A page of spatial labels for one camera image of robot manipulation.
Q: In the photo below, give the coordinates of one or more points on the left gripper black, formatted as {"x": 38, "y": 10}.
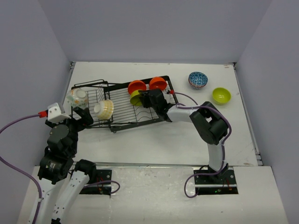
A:
{"x": 86, "y": 119}

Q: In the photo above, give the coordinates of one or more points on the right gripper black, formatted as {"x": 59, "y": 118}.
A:
{"x": 145, "y": 100}

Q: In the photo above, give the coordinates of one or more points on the blue patterned bowl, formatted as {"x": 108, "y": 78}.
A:
{"x": 197, "y": 80}

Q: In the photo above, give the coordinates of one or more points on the green bowl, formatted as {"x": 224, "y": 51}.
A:
{"x": 221, "y": 96}
{"x": 135, "y": 98}

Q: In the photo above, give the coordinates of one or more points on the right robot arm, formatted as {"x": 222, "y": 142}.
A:
{"x": 213, "y": 128}

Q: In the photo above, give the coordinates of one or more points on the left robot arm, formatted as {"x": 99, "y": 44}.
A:
{"x": 52, "y": 205}

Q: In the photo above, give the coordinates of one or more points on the orange bowl left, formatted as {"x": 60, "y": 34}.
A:
{"x": 136, "y": 85}

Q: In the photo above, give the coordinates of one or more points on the orange bowl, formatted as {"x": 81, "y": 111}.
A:
{"x": 136, "y": 85}
{"x": 157, "y": 83}

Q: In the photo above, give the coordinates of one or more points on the white bowl leaf pattern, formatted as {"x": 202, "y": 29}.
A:
{"x": 77, "y": 98}

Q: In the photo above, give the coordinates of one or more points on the orange bowl right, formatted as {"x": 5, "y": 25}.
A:
{"x": 157, "y": 83}

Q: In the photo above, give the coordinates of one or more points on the white bowl yellow dots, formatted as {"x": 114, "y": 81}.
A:
{"x": 104, "y": 109}

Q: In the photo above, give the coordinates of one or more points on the black wire dish rack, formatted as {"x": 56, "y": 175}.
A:
{"x": 125, "y": 115}

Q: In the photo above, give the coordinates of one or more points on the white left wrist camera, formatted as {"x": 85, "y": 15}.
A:
{"x": 56, "y": 113}

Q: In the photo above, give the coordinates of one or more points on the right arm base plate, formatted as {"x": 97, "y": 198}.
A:
{"x": 211, "y": 185}

